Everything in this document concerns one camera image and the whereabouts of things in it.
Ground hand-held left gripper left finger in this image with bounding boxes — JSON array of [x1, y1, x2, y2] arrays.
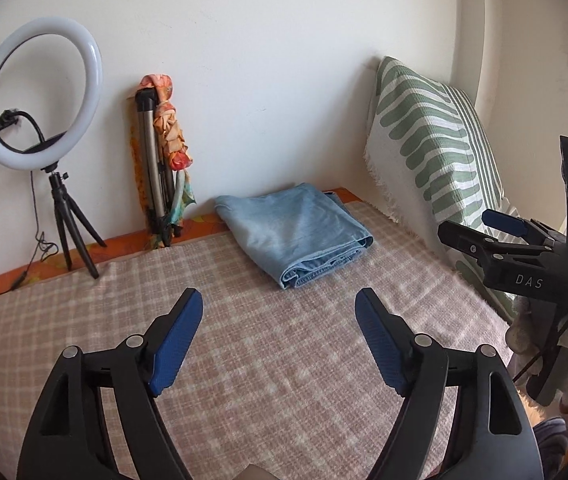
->
[[16, 287, 203, 480]]

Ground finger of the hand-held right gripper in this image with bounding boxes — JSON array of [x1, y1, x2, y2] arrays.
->
[[482, 209, 564, 251], [438, 220, 534, 273]]

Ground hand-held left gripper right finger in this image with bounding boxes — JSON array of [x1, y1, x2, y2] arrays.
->
[[355, 287, 544, 480]]

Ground light blue denim pants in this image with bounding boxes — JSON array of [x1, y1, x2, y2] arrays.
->
[[214, 183, 375, 290]]

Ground pink plaid blanket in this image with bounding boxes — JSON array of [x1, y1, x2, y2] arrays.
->
[[0, 200, 529, 480]]

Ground green white patterned pillow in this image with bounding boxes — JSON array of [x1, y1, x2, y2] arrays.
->
[[364, 56, 532, 326]]

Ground dark knitted clothing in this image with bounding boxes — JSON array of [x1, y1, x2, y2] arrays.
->
[[534, 417, 568, 480]]

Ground small black tripod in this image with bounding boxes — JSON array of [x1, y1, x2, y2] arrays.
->
[[41, 162, 108, 280]]

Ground folded silver tripod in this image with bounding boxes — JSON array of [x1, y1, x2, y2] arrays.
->
[[134, 87, 185, 250]]

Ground folded tripod with floral cloth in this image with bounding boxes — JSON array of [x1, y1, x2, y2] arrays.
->
[[140, 74, 197, 233]]

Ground black ring light cable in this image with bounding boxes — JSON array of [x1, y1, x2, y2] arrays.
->
[[11, 170, 60, 291]]

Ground white ring light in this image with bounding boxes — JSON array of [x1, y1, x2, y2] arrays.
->
[[0, 16, 103, 170]]

